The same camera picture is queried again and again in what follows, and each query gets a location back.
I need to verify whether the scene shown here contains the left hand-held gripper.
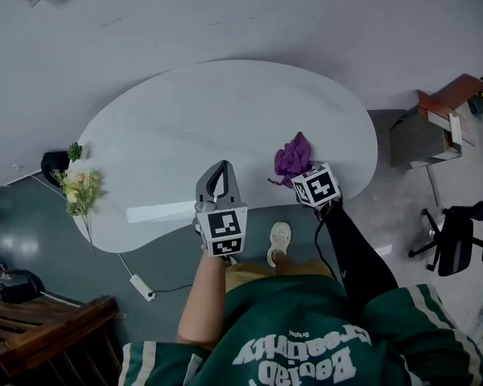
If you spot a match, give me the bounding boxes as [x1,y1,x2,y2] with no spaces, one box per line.
[194,159,249,260]

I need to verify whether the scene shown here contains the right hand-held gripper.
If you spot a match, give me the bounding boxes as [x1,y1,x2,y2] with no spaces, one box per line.
[291,161,345,220]

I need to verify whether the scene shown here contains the purple cloth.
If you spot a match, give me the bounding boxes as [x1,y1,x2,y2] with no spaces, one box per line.
[268,131,313,189]

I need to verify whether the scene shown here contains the person's right forearm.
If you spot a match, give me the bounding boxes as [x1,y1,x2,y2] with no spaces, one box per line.
[320,204,400,310]

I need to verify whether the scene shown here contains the person's left forearm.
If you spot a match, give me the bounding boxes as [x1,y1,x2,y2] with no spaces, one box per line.
[176,254,229,347]

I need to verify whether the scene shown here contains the white oval table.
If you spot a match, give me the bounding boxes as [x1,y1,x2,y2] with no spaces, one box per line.
[67,59,378,253]

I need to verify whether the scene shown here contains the person's right shoe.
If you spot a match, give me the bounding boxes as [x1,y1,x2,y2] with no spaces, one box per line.
[268,220,295,268]

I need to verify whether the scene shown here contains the person's yellow trousers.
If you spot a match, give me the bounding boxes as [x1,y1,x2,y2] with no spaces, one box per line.
[225,258,336,294]

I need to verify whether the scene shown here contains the cardboard box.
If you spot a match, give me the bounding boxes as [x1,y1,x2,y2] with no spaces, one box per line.
[388,73,483,172]

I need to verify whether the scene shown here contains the white power strip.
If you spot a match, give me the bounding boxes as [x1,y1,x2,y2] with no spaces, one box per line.
[129,273,158,302]

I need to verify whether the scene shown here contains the artificial flower bouquet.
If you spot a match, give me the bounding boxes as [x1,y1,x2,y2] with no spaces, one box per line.
[50,167,106,256]

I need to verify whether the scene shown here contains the person's green jersey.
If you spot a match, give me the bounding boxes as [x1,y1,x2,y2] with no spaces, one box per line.
[120,273,483,386]

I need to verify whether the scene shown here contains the black office chair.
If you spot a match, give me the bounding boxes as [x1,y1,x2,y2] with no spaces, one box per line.
[407,190,483,278]

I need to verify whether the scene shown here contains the small potted succulent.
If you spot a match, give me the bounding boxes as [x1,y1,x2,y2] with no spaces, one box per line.
[67,142,91,162]

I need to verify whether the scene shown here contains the black backpack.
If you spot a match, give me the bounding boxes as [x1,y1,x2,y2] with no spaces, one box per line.
[39,150,72,187]

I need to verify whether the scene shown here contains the black floor bag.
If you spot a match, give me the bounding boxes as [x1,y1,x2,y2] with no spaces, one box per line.
[0,269,46,304]

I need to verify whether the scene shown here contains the wooden chair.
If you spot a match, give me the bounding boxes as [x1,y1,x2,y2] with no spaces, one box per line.
[0,294,121,386]

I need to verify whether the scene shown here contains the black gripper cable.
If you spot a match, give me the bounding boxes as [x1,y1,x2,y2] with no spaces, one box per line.
[314,211,340,277]

